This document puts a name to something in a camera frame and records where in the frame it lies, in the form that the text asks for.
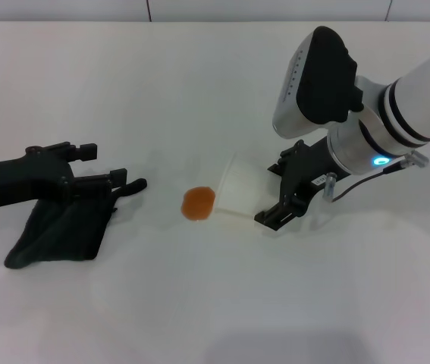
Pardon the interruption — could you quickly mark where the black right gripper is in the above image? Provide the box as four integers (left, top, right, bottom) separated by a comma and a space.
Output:
253, 136, 353, 232

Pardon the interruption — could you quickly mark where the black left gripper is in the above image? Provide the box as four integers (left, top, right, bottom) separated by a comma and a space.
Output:
0, 142, 129, 212

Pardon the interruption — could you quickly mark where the white paper cup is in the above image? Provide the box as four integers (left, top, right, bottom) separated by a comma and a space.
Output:
214, 151, 277, 229

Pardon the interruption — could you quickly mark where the dark blue rag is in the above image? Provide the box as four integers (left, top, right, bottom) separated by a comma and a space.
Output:
4, 177, 148, 271

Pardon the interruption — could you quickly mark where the silver metal plug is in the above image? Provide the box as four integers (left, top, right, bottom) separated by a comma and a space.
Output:
322, 172, 339, 202

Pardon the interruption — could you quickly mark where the orange-brown liquid stain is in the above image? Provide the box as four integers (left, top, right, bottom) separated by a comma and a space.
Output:
180, 186, 217, 222

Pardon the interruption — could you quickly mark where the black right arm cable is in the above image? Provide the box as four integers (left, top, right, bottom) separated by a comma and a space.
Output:
331, 150, 430, 202

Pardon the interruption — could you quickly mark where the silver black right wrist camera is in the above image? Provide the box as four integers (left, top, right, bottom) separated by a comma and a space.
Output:
272, 25, 364, 140

